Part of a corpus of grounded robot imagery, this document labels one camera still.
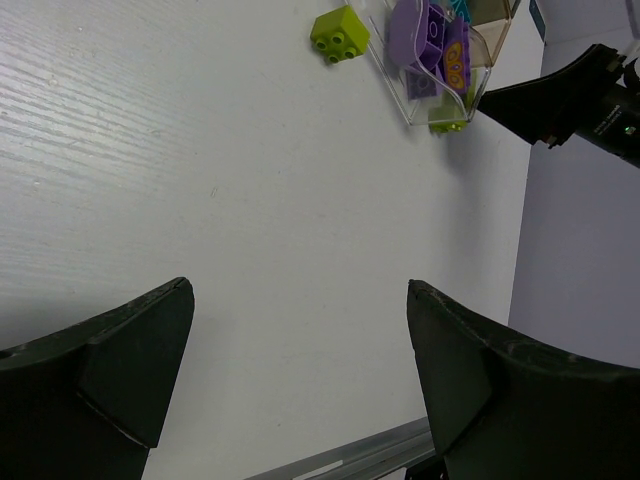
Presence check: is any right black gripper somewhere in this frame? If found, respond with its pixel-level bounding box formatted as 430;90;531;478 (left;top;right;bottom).
477;44;639;167

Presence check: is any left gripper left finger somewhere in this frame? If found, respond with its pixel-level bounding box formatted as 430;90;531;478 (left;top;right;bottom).
1;277;195;479

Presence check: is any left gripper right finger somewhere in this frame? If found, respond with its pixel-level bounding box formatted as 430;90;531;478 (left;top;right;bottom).
407;280;639;479

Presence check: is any purple 2x4 lego plate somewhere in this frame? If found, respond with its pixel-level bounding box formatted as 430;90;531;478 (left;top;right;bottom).
440;17;471;95

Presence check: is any teal 2x4 lego brick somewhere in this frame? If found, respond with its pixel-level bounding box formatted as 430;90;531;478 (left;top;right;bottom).
450;0;472;23

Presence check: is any purple curved lego piece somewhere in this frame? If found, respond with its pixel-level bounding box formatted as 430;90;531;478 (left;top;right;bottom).
387;0;447;73

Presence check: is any right corner blue label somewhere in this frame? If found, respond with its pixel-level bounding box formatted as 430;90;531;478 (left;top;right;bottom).
528;0;547;43

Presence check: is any green stacked lego piece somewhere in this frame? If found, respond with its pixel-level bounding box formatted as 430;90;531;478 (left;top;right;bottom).
429;71;477;134

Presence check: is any clear plastic container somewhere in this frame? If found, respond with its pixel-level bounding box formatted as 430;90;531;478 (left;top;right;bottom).
348;1;511;133

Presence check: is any green small lego brick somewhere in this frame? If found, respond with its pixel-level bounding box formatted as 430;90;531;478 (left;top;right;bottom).
310;5;370;65

